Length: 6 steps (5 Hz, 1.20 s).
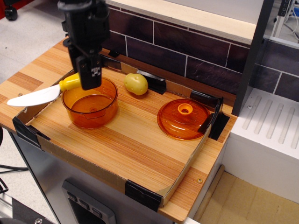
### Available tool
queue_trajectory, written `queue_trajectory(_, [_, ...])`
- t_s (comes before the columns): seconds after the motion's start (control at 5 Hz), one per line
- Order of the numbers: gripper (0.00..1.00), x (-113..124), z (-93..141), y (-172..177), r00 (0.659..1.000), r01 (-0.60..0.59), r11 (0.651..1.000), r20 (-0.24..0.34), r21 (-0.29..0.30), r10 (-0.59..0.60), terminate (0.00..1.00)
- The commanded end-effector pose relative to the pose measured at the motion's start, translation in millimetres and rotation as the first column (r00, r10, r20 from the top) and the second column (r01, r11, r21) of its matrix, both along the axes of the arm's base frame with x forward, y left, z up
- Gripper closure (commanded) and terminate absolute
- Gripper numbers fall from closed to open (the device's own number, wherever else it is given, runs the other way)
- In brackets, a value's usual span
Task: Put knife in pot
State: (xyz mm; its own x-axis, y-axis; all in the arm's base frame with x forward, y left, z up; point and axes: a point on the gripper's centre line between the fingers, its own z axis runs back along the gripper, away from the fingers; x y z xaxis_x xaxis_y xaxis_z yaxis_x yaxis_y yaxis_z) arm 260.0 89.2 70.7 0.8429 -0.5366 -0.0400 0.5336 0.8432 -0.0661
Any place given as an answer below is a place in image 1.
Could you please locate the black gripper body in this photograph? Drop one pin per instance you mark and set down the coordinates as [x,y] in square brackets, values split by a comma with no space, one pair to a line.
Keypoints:
[86,23]

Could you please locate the orange transparent pot lid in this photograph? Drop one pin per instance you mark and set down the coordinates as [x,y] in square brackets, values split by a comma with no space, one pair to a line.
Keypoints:
[184,119]

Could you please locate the orange transparent pot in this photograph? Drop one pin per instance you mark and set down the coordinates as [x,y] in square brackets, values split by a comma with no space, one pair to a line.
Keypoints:
[92,108]

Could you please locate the cardboard fence with black tape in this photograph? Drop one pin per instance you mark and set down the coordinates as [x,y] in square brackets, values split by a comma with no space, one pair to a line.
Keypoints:
[131,154]

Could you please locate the yellow handled white toy knife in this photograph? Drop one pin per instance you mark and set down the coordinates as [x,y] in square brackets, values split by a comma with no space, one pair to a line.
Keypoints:
[48,94]

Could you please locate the black vertical post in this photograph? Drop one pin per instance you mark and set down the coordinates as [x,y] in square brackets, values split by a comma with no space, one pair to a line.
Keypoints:
[248,77]

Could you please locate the black caster wheel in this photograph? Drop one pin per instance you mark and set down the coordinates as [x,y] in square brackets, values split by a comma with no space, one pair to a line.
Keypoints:
[10,13]

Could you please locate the grey oven control panel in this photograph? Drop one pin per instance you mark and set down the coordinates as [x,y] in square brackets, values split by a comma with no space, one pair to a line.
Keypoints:
[86,209]

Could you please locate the white toy sink drainboard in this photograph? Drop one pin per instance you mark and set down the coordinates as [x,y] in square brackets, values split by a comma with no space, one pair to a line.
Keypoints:
[263,146]

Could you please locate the yellow toy potato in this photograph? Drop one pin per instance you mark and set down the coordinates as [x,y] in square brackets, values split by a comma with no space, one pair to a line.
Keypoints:
[136,83]

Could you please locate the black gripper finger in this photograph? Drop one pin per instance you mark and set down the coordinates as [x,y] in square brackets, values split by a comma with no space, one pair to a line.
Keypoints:
[89,70]

